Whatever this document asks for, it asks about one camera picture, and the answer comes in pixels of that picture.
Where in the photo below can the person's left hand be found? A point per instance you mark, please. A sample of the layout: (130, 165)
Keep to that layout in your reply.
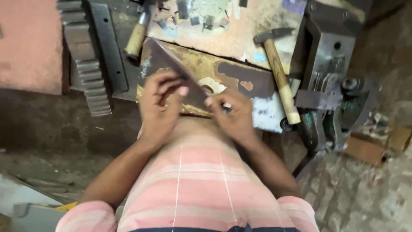
(157, 109)

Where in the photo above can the person's right hand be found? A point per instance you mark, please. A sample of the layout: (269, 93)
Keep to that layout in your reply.
(236, 117)

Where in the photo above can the person's left fingers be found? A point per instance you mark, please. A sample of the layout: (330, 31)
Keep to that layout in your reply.
(169, 84)

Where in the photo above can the person's right fingers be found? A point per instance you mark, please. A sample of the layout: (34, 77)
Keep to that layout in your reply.
(219, 102)

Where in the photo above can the dark metal sheet piece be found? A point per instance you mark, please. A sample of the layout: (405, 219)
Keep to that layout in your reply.
(167, 59)

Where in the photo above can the rusty brown metal plate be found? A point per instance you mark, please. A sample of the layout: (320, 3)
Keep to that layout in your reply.
(235, 74)

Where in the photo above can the dark metal bar with holes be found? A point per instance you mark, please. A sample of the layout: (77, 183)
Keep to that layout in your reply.
(108, 48)

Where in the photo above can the pile of metal scraps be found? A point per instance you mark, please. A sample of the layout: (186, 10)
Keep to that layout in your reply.
(193, 16)

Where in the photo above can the toothed grey metal rack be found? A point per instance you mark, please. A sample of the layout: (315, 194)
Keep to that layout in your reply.
(86, 72)

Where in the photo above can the pink striped shirt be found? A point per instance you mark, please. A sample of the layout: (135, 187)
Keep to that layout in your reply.
(199, 190)

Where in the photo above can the grey metal press machine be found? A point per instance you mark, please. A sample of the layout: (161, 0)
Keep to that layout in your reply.
(328, 56)

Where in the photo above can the brown wooden block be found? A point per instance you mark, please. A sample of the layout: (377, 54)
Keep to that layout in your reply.
(363, 150)

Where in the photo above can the yellow strip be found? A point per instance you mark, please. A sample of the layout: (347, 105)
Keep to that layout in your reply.
(67, 206)

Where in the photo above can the grey metal sheet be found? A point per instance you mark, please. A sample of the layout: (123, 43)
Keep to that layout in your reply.
(29, 212)

